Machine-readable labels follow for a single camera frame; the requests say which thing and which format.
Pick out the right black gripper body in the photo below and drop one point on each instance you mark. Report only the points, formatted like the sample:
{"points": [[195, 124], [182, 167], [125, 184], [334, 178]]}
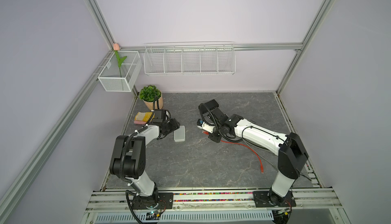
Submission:
{"points": [[216, 136]]}

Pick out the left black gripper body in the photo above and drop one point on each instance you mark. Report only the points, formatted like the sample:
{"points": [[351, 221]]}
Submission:
{"points": [[170, 126]]}

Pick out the white network switch box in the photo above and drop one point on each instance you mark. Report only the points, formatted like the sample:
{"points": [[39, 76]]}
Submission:
{"points": [[179, 134]]}

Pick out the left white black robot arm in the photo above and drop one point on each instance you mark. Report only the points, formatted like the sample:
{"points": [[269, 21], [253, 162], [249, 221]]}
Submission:
{"points": [[128, 161]]}

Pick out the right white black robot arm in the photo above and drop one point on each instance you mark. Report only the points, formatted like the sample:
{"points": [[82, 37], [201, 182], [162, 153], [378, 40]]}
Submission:
{"points": [[291, 153]]}

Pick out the yellow work glove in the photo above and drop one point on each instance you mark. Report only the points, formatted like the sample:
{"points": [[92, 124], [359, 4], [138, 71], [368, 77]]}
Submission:
{"points": [[143, 116]]}

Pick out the purple pink trowel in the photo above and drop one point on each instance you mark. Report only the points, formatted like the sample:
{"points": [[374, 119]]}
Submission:
{"points": [[140, 122]]}

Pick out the green plant in pot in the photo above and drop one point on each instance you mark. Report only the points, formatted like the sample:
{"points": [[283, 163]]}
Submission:
{"points": [[152, 97]]}

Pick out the pink artificial tulip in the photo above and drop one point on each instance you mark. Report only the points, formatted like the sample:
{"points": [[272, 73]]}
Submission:
{"points": [[120, 59]]}

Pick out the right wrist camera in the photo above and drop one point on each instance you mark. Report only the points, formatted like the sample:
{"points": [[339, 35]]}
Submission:
{"points": [[204, 126]]}

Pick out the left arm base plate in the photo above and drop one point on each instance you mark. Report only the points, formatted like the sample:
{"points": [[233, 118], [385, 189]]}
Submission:
{"points": [[162, 200]]}

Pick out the long white wire basket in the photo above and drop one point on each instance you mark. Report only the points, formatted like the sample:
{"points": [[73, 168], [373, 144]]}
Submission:
{"points": [[189, 58]]}

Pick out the small white wire basket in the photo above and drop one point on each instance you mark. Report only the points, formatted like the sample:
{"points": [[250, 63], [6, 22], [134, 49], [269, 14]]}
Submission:
{"points": [[110, 78]]}

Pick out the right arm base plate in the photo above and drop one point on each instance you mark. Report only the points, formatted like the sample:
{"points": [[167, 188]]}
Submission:
{"points": [[267, 198]]}

